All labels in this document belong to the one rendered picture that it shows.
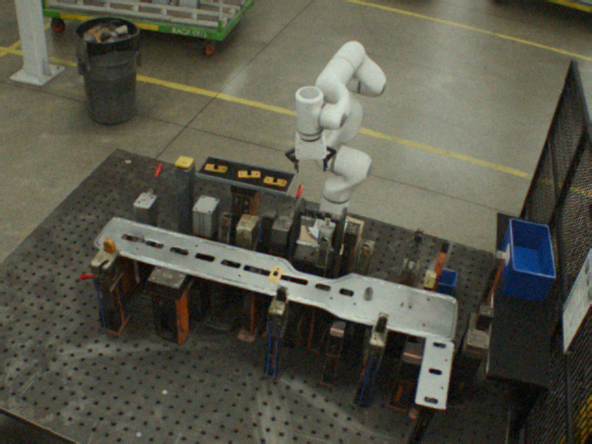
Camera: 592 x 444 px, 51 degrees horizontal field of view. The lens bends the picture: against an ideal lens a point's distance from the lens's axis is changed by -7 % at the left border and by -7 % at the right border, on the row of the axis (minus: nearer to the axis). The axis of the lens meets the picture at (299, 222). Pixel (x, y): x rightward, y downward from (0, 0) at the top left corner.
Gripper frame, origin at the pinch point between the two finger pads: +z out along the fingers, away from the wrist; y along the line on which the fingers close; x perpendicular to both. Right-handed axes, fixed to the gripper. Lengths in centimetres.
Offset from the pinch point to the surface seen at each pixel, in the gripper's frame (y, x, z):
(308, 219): 1.3, 1.7, 24.3
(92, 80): 150, -234, 124
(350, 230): -13.8, 3.2, 30.0
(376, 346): -18, 52, 32
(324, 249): -3.9, 8.5, 33.3
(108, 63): 133, -232, 108
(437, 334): -40, 45, 38
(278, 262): 12.9, 10.1, 37.6
